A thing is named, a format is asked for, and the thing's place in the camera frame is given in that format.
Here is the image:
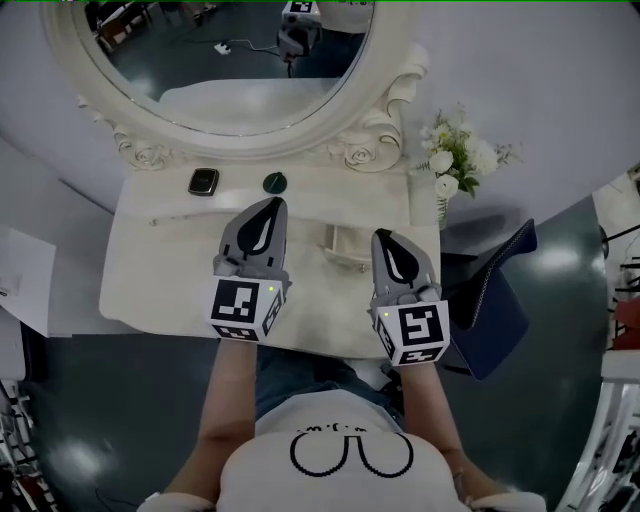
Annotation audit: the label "white flower bouquet in vase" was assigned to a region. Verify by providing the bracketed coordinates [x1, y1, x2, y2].
[413, 103, 525, 232]

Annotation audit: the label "person's right forearm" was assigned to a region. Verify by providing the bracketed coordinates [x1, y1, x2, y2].
[398, 360, 484, 501]

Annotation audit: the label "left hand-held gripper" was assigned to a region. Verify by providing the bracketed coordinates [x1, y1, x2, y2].
[203, 196, 293, 345]

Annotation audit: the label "white dressing table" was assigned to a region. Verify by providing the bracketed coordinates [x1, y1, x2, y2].
[97, 164, 444, 362]

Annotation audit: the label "dark blue chair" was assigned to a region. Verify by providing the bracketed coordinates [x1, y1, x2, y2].
[439, 213, 539, 383]

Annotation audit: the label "person's blue jeans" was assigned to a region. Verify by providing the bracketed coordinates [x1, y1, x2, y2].
[254, 344, 407, 434]

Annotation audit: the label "small white dressing table drawer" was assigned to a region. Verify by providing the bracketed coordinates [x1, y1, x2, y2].
[322, 222, 369, 275]

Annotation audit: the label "oval mirror with carved frame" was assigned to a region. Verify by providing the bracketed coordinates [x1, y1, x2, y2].
[42, 0, 432, 175]

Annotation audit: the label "person's left forearm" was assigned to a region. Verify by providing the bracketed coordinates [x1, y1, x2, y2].
[164, 335, 261, 501]

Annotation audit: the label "person's white printed t-shirt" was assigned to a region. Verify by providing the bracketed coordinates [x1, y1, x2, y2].
[144, 388, 549, 512]

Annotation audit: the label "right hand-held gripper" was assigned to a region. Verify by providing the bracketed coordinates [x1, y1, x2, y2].
[368, 228, 452, 369]

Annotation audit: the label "cluttered metal rack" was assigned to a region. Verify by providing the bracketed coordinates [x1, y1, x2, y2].
[0, 377, 51, 512]

